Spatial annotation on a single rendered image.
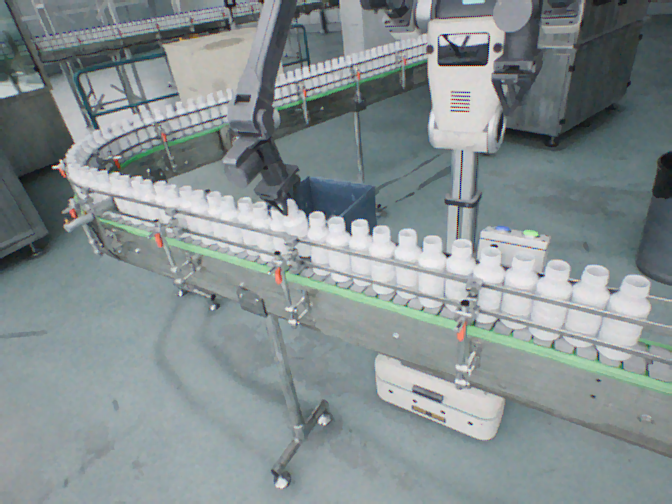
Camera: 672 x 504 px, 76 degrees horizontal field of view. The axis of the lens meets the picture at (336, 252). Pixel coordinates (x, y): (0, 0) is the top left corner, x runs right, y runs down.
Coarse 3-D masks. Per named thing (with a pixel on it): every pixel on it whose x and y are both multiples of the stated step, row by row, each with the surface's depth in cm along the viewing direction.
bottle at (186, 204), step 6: (186, 186) 128; (180, 192) 126; (186, 192) 125; (186, 198) 126; (180, 204) 128; (186, 204) 126; (192, 204) 127; (186, 210) 127; (186, 216) 129; (186, 222) 130; (192, 222) 129; (192, 228) 131
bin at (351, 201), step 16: (304, 192) 178; (320, 192) 180; (336, 192) 175; (352, 192) 171; (368, 192) 160; (304, 208) 180; (320, 208) 184; (336, 208) 180; (352, 208) 152; (368, 208) 163; (368, 224) 166
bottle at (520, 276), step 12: (516, 252) 82; (528, 252) 81; (516, 264) 81; (528, 264) 79; (516, 276) 81; (528, 276) 81; (516, 288) 82; (528, 288) 81; (504, 300) 86; (516, 300) 83; (528, 300) 83; (504, 312) 87; (516, 312) 85; (528, 312) 85; (504, 324) 88; (516, 324) 86
